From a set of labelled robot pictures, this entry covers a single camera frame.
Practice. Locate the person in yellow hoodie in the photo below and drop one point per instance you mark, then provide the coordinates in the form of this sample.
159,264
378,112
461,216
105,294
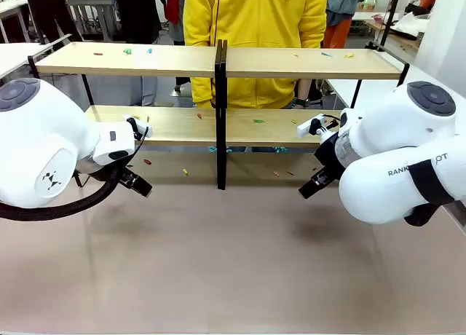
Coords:
255,14

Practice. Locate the white side table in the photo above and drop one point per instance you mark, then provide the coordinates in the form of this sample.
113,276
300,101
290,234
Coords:
364,91

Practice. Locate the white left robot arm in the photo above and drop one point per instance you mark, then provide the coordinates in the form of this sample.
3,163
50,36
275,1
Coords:
43,142

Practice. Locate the wooden shelf black frame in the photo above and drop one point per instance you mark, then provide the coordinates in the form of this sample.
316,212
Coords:
145,63
309,67

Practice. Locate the teal fluffy duster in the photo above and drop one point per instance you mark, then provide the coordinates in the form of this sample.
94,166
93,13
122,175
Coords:
280,150
212,149

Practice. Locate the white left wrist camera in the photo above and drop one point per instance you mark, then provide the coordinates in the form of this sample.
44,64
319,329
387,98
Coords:
145,130

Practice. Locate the person in red jacket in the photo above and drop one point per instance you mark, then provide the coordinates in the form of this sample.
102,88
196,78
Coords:
174,3

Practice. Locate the person in black clothes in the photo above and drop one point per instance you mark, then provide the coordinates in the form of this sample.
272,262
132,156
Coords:
51,11

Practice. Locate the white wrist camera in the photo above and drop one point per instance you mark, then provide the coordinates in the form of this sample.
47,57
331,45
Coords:
305,128
145,130

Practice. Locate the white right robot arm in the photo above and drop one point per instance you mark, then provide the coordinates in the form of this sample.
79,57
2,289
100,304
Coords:
400,131

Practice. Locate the black tripod stand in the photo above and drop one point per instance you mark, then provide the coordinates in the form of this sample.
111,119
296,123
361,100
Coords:
391,14

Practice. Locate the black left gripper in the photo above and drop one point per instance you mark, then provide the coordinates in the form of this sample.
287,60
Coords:
126,175

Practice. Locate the white panel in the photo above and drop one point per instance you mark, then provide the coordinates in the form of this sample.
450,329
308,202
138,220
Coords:
442,32

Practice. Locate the black wristwatch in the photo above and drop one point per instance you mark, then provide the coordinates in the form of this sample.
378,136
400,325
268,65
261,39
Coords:
300,102

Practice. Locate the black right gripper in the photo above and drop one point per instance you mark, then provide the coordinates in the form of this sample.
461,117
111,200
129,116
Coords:
329,153

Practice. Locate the grey background desk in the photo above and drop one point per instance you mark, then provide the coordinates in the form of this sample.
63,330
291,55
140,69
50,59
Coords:
91,0

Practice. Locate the person in orange trousers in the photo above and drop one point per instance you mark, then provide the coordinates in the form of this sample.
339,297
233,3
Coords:
340,18

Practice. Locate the person in dark jacket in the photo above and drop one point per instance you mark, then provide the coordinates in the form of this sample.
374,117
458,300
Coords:
138,11

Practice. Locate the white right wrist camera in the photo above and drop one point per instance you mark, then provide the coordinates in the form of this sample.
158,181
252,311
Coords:
305,128

